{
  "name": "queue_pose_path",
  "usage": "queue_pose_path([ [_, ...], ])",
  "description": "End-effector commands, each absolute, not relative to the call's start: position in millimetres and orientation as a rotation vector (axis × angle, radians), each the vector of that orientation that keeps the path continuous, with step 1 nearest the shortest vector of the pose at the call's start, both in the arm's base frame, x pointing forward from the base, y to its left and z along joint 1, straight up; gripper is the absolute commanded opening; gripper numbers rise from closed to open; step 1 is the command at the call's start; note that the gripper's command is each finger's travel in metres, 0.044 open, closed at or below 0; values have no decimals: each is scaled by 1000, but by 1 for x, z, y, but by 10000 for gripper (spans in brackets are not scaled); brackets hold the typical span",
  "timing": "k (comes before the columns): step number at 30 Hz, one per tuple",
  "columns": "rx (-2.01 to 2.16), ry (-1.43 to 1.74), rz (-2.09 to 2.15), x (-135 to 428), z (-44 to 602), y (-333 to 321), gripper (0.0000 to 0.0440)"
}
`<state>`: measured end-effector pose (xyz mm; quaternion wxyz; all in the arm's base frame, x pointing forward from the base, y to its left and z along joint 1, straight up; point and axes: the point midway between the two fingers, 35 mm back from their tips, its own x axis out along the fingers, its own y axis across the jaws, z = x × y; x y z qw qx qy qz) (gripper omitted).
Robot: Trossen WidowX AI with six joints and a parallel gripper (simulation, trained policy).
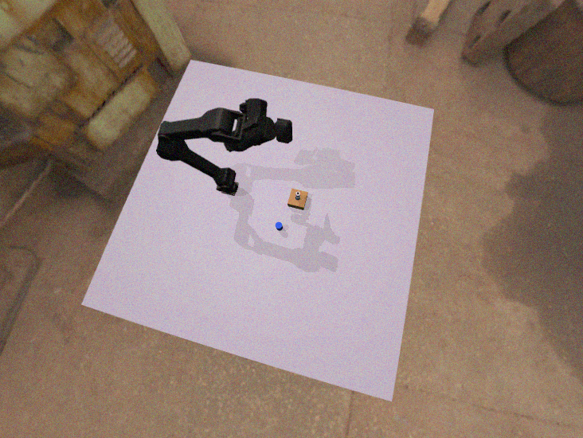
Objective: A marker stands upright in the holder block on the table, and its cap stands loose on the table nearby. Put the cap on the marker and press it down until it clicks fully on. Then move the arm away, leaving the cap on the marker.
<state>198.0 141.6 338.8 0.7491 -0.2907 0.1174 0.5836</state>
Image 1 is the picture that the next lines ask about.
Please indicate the tan wooden block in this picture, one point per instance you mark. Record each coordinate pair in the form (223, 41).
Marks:
(298, 204)

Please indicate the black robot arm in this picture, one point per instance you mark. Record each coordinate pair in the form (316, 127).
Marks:
(217, 125)

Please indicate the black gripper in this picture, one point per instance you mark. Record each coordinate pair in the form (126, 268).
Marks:
(283, 130)

